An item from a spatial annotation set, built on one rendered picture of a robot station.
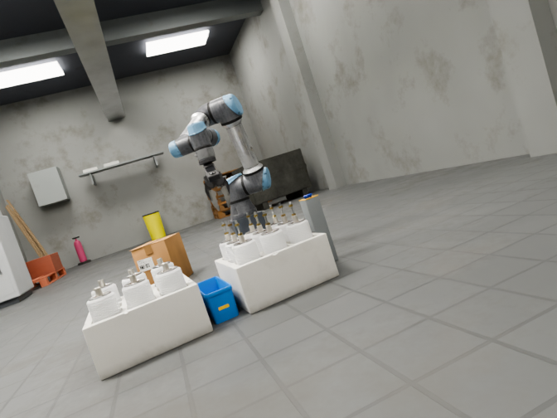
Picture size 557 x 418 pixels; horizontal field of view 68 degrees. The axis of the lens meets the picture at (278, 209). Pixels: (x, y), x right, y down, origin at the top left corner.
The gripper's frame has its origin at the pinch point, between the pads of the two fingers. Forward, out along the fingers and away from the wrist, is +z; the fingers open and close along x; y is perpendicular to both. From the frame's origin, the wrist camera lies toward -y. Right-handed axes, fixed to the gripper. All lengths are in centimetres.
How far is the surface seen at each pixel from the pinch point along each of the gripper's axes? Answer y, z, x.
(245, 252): -14.6, 18.8, -1.2
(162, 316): -22.5, 28.5, 33.4
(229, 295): -13.7, 32.1, 9.8
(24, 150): 785, -220, 285
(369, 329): -70, 40, -20
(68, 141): 792, -215, 200
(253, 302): -18.3, 36.5, 2.5
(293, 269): -15.7, 31.1, -16.0
